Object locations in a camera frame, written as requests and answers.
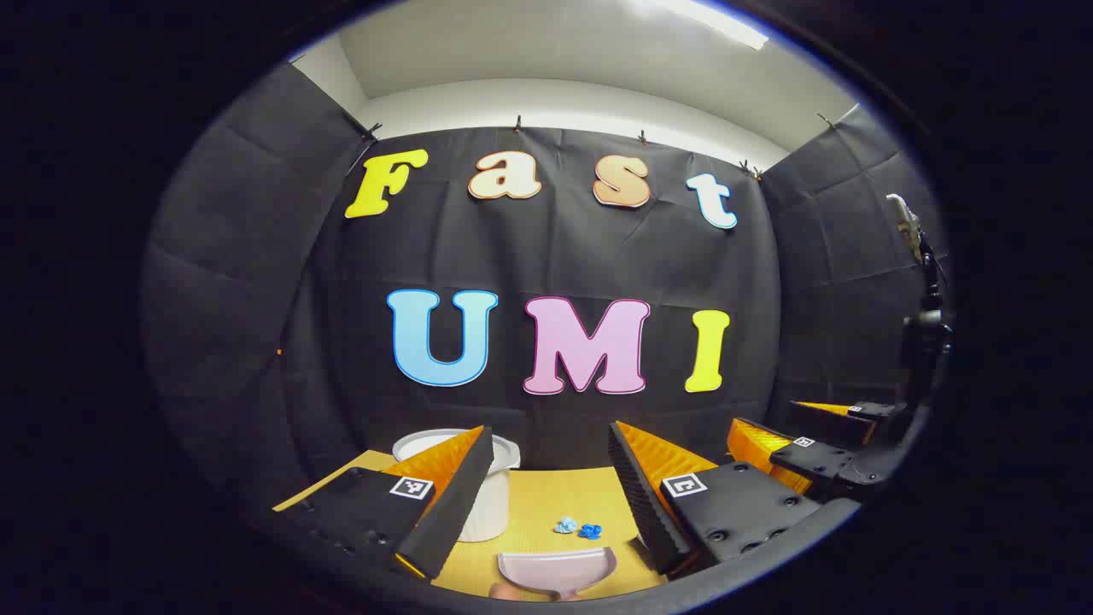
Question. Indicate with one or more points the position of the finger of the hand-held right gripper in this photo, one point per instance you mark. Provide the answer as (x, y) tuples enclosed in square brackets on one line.
[(811, 461), (854, 420)]

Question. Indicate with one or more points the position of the pale pink dustpan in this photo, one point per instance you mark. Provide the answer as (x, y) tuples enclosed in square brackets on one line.
[(555, 568)]

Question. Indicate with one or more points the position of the yellow wooden desktop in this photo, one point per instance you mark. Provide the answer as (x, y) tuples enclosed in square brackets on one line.
[(546, 495)]

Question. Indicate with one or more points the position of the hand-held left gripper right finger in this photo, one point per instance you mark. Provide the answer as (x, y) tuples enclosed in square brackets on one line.
[(640, 495)]

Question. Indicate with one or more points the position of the light blue paper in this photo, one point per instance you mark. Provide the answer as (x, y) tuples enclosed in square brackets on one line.
[(565, 525)]

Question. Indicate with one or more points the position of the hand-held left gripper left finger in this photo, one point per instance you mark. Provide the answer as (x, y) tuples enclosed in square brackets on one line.
[(448, 504)]

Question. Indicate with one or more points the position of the white ribbed garbage bin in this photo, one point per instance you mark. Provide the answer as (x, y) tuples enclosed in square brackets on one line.
[(495, 504)]

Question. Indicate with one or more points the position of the dark blue paper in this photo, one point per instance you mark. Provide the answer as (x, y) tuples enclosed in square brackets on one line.
[(589, 531)]

